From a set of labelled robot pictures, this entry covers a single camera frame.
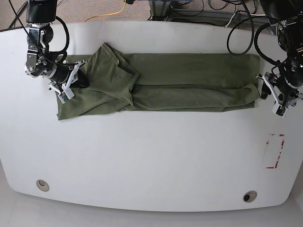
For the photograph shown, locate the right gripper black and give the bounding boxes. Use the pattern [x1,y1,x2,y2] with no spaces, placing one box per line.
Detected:
[47,60,89,92]

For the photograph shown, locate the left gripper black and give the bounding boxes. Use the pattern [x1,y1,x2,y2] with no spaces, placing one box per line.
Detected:
[256,72,303,106]

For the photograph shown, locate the olive green t-shirt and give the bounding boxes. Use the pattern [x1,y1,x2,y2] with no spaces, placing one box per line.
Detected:
[57,43,260,120]

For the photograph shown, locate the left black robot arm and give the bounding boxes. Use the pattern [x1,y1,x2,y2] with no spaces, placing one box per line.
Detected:
[254,0,303,111]

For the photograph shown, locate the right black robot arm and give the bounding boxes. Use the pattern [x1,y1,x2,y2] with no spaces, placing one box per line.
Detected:
[26,0,89,92]

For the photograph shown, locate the red tape rectangle marking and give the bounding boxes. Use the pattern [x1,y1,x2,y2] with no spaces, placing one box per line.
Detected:
[263,133,285,169]

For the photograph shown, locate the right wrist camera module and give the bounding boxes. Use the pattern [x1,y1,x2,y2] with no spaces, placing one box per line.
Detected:
[57,88,74,104]

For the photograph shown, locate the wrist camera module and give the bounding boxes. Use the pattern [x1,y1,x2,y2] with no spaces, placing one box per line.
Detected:
[273,102,288,118]
[57,88,74,104]

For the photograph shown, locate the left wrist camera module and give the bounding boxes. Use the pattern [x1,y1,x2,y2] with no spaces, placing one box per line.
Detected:
[273,102,288,118]

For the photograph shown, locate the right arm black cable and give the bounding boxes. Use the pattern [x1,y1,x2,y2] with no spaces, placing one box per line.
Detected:
[7,0,71,66]

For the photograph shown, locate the yellow cable on floor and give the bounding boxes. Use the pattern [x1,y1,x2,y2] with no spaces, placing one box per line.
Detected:
[85,0,126,22]

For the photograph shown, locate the white cable on floor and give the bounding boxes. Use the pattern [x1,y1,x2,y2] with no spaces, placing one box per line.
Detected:
[224,11,268,28]

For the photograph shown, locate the grey aluminium frame rail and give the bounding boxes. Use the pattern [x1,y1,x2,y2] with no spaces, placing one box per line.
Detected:
[149,0,277,36]

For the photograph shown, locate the right table cable grommet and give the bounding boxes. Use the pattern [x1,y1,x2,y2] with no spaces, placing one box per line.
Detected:
[243,191,258,203]

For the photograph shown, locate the table cable grommet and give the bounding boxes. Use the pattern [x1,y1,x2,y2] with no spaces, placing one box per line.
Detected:
[243,191,258,203]
[36,180,50,192]

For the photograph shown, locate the left table cable grommet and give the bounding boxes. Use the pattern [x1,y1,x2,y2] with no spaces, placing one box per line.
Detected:
[36,180,50,192]

